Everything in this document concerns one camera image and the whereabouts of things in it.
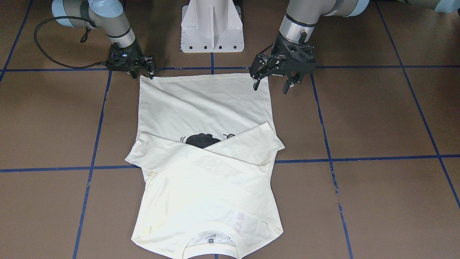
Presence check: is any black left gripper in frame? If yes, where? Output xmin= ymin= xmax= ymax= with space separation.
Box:
xmin=249 ymin=34 xmax=317 ymax=95

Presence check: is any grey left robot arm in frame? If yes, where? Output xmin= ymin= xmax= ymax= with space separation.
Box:
xmin=249 ymin=0 xmax=369 ymax=94

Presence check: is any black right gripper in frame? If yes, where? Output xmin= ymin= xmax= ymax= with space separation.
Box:
xmin=105 ymin=39 xmax=156 ymax=79

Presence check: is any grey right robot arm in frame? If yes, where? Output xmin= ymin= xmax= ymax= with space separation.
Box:
xmin=51 ymin=0 xmax=156 ymax=79

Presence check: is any cream long-sleeve cat shirt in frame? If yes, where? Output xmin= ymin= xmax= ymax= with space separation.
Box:
xmin=125 ymin=73 xmax=284 ymax=259

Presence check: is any white pedestal mounting base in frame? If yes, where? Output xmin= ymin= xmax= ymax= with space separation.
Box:
xmin=180 ymin=0 xmax=244 ymax=54

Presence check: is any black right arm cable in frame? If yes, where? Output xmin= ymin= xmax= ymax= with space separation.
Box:
xmin=34 ymin=16 xmax=108 ymax=69

